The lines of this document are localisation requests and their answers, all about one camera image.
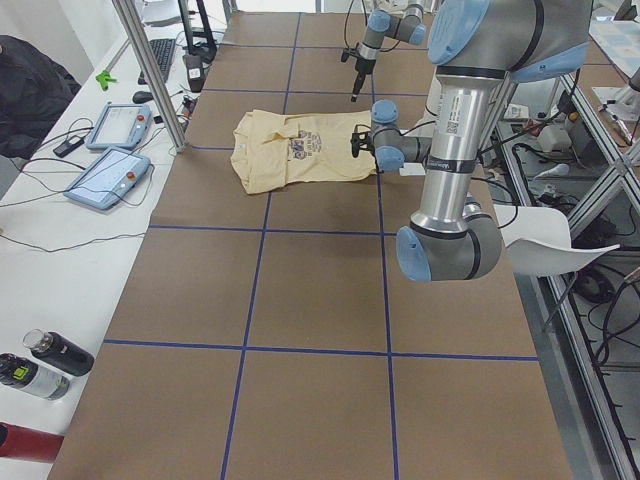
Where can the beige long-sleeve printed shirt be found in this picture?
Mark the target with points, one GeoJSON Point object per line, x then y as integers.
{"type": "Point", "coordinates": [273, 150]}

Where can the black computer mouse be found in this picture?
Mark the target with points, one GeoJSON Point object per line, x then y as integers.
{"type": "Point", "coordinates": [141, 97]}

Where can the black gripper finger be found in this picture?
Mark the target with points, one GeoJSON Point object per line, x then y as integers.
{"type": "Point", "coordinates": [357, 86]}

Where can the blue teach pendant near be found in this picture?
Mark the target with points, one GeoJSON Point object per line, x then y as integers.
{"type": "Point", "coordinates": [107, 180]}

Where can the white plastic chair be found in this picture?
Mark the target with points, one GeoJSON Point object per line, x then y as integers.
{"type": "Point", "coordinates": [538, 241]}

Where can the green plastic clip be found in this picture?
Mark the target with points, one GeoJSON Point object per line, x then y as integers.
{"type": "Point", "coordinates": [105, 79]}

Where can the black phone device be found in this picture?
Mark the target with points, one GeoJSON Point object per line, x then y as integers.
{"type": "Point", "coordinates": [68, 145]}

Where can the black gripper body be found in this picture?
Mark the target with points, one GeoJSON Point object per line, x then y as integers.
{"type": "Point", "coordinates": [361, 67]}
{"type": "Point", "coordinates": [367, 141]}

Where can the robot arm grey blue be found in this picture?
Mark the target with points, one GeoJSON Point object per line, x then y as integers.
{"type": "Point", "coordinates": [408, 28]}
{"type": "Point", "coordinates": [474, 46]}

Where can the blue teach pendant far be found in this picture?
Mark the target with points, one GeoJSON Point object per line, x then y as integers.
{"type": "Point", "coordinates": [120, 125]}

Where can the red bottle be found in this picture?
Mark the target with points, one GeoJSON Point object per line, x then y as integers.
{"type": "Point", "coordinates": [21, 443]}

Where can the black keyboard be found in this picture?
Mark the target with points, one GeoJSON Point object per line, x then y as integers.
{"type": "Point", "coordinates": [163, 50]}

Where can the black water bottle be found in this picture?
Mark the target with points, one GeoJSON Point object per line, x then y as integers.
{"type": "Point", "coordinates": [57, 351]}

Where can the blue teach pendant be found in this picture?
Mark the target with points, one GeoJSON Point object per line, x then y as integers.
{"type": "Point", "coordinates": [120, 125]}
{"type": "Point", "coordinates": [107, 180]}

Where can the grey aluminium frame post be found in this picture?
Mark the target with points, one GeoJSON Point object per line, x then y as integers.
{"type": "Point", "coordinates": [134, 29]}

